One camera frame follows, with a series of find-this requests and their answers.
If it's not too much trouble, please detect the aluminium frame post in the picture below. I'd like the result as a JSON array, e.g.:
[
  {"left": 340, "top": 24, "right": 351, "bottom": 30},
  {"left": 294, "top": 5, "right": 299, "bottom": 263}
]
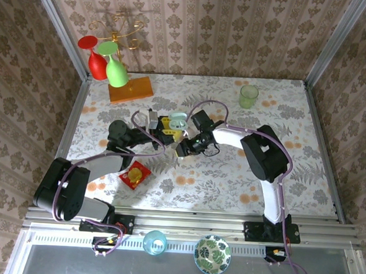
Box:
[
  {"left": 23, "top": 0, "right": 97, "bottom": 81},
  {"left": 303, "top": 0, "right": 366, "bottom": 93}
]

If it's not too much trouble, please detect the long aluminium base rail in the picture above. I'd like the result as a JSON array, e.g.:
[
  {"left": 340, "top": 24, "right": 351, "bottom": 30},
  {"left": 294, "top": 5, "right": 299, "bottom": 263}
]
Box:
[{"left": 22, "top": 200, "right": 365, "bottom": 248}]

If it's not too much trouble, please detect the red wine glass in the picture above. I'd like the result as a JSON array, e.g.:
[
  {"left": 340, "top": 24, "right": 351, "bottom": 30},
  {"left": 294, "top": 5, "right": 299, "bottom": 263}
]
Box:
[{"left": 75, "top": 34, "right": 111, "bottom": 82}]

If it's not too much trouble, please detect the grey metal shelf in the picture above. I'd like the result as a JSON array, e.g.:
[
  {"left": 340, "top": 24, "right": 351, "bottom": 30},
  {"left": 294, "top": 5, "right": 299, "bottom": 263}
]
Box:
[{"left": 5, "top": 228, "right": 366, "bottom": 274}]

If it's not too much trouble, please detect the green wine glass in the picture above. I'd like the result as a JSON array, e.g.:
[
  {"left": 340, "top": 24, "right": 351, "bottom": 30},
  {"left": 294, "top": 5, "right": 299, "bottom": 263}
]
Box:
[{"left": 95, "top": 40, "right": 131, "bottom": 89}]

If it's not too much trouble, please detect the blue translucent cup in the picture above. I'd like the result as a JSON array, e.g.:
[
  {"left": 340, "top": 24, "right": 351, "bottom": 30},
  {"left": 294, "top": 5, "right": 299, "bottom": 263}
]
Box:
[{"left": 141, "top": 229, "right": 169, "bottom": 259}]

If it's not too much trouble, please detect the green translucent cup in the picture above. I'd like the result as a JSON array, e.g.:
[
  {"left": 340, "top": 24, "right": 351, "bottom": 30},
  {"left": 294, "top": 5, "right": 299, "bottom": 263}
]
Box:
[{"left": 238, "top": 84, "right": 260, "bottom": 110}]

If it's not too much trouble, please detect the gold rack with orange base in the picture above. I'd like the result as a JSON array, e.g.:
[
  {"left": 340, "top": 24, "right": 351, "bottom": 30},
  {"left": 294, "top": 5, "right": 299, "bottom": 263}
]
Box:
[{"left": 84, "top": 8, "right": 159, "bottom": 107}]

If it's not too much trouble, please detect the aluminium side rail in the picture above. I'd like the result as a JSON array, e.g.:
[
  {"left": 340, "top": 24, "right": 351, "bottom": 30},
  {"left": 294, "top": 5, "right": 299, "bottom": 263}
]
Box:
[
  {"left": 294, "top": 81, "right": 361, "bottom": 224},
  {"left": 42, "top": 73, "right": 93, "bottom": 211}
]

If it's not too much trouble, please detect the leaf pattern bowl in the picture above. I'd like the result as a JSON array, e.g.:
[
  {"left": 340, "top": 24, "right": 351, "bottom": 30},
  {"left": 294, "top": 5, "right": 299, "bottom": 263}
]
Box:
[{"left": 192, "top": 233, "right": 233, "bottom": 274}]

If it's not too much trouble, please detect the white slotted cable duct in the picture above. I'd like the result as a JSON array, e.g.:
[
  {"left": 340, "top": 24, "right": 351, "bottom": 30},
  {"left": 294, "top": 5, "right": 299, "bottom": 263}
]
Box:
[{"left": 29, "top": 231, "right": 288, "bottom": 260}]

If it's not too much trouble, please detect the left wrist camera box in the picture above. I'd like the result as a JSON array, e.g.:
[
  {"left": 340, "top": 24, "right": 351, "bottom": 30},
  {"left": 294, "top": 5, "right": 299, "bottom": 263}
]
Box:
[{"left": 136, "top": 109, "right": 161, "bottom": 131}]

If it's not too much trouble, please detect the pale green earbud charging case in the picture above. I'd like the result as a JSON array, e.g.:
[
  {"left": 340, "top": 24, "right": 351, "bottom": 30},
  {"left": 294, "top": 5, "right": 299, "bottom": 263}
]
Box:
[{"left": 167, "top": 111, "right": 189, "bottom": 131}]

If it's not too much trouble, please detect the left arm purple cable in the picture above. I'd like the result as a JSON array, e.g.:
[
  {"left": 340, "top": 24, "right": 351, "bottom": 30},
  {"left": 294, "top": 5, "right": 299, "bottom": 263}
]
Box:
[{"left": 48, "top": 105, "right": 168, "bottom": 261}]

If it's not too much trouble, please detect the black connector bracket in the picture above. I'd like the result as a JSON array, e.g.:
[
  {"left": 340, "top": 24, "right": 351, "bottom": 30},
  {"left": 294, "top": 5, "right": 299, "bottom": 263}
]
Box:
[
  {"left": 264, "top": 245, "right": 288, "bottom": 265},
  {"left": 91, "top": 235, "right": 123, "bottom": 254}
]

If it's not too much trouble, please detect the red packet with yellow ornament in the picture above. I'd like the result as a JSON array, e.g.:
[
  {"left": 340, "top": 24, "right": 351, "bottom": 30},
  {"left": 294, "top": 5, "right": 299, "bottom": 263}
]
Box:
[{"left": 118, "top": 159, "right": 153, "bottom": 192}]

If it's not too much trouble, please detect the floral patterned table cover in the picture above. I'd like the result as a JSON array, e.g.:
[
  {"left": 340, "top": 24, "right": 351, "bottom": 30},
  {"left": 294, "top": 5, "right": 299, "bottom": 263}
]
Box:
[{"left": 56, "top": 66, "right": 354, "bottom": 223}]

